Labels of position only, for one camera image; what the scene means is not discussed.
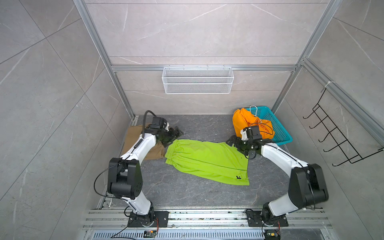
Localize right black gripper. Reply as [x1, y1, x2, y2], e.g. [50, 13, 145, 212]
[225, 135, 252, 155]

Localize lime green shorts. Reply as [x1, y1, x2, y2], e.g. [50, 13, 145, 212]
[165, 139, 250, 186]

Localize khaki tan shorts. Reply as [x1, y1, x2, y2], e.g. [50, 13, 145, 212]
[121, 125, 165, 164]

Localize teal plastic basket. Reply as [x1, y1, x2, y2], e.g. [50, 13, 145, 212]
[246, 106, 293, 146]

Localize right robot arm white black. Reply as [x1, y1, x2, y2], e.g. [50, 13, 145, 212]
[226, 135, 329, 226]

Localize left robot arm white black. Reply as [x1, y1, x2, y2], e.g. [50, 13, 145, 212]
[107, 127, 184, 219]

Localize orange shorts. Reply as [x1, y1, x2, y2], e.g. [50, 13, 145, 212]
[233, 108, 275, 139]

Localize yellow black connector right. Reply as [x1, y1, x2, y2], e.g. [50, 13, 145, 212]
[264, 230, 281, 240]

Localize small green circuit board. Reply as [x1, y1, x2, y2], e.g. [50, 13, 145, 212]
[143, 230, 158, 238]

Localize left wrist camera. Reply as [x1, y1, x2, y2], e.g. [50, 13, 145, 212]
[149, 117, 169, 131]

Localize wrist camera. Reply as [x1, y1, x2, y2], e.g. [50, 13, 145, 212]
[241, 125, 263, 141]
[149, 117, 169, 131]

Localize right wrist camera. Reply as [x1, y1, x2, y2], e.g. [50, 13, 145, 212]
[241, 125, 263, 141]

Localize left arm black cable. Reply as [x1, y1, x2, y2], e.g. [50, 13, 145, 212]
[141, 110, 157, 139]

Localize white wire mesh basket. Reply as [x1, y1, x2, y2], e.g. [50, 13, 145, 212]
[162, 67, 235, 95]

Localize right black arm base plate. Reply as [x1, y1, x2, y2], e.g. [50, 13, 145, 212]
[245, 209, 289, 227]

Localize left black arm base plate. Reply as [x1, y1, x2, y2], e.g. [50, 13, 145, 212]
[128, 211, 170, 228]

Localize black wire hook rack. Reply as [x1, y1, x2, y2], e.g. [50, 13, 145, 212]
[302, 88, 384, 167]

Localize aluminium frame rail front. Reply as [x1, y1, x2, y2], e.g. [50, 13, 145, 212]
[81, 207, 332, 230]

